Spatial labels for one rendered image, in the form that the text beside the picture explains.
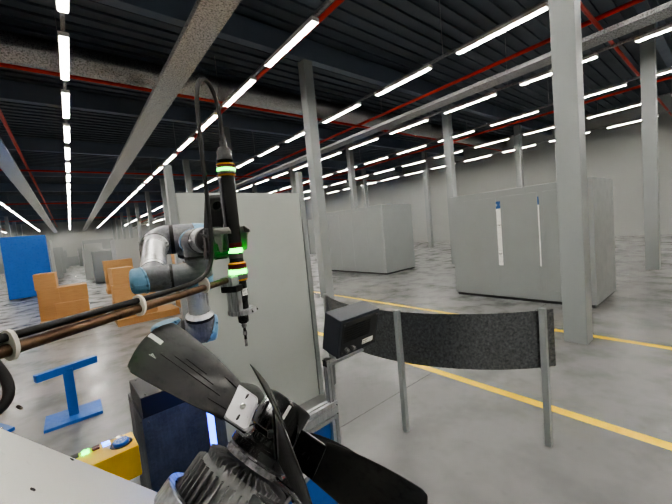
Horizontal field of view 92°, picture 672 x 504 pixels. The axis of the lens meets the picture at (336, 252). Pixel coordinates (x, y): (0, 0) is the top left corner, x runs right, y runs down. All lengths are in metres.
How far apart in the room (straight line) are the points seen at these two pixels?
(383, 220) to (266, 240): 7.83
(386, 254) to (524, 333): 8.23
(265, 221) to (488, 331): 1.96
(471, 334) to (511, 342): 0.26
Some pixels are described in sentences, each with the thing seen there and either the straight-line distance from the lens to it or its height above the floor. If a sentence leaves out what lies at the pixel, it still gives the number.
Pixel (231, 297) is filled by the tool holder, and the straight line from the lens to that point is 0.82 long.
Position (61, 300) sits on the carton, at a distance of 10.04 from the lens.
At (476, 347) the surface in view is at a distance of 2.57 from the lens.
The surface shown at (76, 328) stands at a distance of 0.53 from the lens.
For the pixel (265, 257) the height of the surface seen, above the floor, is 1.44.
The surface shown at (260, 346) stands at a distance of 3.01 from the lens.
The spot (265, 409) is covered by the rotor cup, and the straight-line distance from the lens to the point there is 0.83.
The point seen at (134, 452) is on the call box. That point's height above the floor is 1.06.
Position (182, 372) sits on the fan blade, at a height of 1.36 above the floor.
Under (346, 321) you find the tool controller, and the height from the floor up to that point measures 1.22.
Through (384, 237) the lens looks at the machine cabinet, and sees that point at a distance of 10.50.
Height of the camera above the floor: 1.63
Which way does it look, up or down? 4 degrees down
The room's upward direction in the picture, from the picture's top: 5 degrees counter-clockwise
